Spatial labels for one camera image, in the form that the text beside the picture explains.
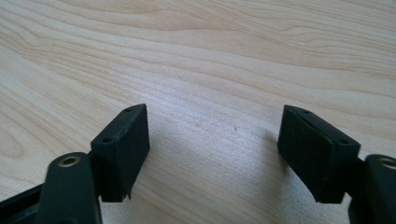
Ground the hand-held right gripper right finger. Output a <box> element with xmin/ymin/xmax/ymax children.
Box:
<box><xmin>276</xmin><ymin>105</ymin><xmax>361</xmax><ymax>204</ymax></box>

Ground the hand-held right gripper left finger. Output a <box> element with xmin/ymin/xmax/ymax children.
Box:
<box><xmin>90</xmin><ymin>103</ymin><xmax>151</xmax><ymax>203</ymax></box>

